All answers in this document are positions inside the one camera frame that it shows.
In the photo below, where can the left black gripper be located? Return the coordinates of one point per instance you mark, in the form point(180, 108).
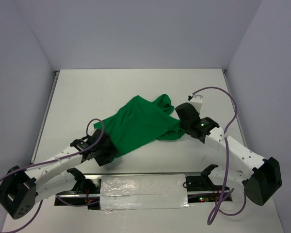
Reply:
point(111, 150)

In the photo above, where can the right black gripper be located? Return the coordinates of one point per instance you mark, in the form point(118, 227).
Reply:
point(182, 124)

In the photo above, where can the green t shirt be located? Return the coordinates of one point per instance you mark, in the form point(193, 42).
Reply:
point(140, 122)

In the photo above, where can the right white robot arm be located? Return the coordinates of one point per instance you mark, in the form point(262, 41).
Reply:
point(262, 176)

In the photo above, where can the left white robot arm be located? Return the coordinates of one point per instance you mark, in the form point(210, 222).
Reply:
point(22, 189)

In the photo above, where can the silver tape patch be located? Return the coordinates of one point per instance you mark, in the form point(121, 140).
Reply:
point(143, 192)

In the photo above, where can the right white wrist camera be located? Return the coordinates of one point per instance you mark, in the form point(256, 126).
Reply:
point(196, 101)

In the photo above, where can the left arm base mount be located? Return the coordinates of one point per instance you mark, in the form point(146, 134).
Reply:
point(85, 192)

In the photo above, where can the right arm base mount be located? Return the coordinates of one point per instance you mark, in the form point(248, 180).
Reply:
point(202, 188)

